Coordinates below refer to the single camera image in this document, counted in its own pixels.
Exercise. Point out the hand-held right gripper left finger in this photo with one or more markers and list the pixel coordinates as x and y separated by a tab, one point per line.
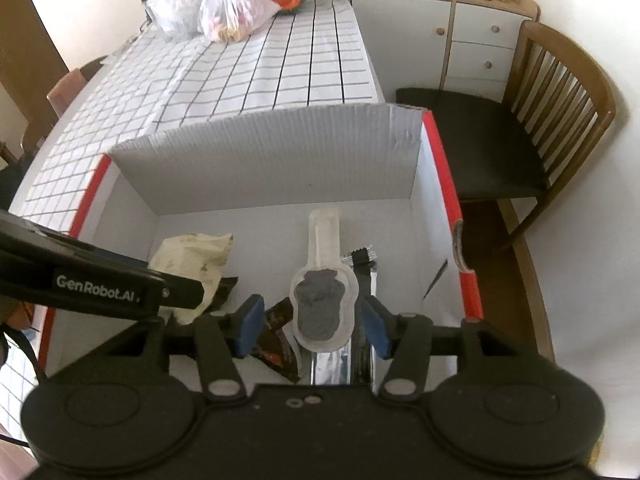
248	327

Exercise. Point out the cream snack packet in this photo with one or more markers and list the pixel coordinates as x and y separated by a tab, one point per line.
187	262

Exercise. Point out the black red snack packet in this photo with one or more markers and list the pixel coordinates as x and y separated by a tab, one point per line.
280	345

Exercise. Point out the silver black snack packet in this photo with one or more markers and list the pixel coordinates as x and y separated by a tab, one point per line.
364	360

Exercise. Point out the wooden chair with pink cloth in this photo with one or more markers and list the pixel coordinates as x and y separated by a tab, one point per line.
67	90

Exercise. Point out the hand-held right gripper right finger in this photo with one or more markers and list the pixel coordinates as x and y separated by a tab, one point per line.
376	327

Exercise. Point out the red cardboard box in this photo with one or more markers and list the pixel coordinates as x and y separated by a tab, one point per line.
260	160

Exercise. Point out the white wooden cabinet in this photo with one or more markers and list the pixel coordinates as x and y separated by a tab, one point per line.
405	35

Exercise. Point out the pink plastic bag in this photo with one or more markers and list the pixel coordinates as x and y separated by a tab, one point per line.
235	12

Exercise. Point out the clear paw shaped packet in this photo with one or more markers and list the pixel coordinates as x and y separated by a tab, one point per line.
320	305

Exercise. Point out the wooden chair with black seat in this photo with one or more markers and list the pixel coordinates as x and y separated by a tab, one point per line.
480	145

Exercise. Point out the checked white tablecloth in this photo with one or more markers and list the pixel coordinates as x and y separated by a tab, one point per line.
225	75

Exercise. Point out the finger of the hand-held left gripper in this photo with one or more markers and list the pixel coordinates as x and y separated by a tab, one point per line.
182	295

